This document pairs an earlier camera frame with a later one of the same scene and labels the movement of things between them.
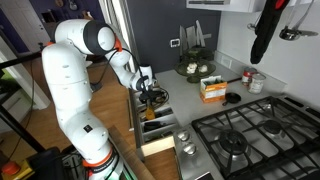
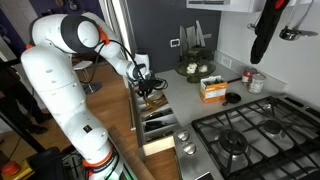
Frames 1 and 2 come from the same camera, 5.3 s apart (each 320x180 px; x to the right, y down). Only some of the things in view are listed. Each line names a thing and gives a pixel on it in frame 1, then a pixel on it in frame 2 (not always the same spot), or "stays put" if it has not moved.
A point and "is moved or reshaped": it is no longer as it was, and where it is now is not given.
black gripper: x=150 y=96 → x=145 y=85
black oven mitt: x=264 y=29 stays put
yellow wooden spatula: x=149 y=114 is moved or reshaped
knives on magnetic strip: x=191 y=37 stays put
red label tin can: x=247 y=75 stays put
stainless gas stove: x=275 y=138 stays put
